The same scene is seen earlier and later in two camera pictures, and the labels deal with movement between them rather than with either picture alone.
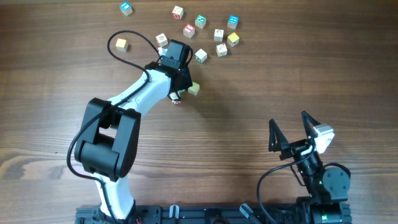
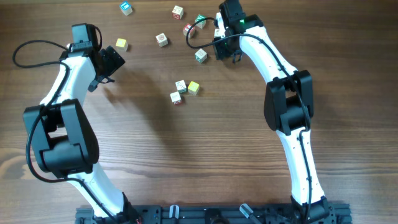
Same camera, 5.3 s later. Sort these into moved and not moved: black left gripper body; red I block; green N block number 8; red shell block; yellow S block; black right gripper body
Moved: black left gripper body; black right gripper body
Not moved: yellow S block; red I block; green N block number 8; red shell block
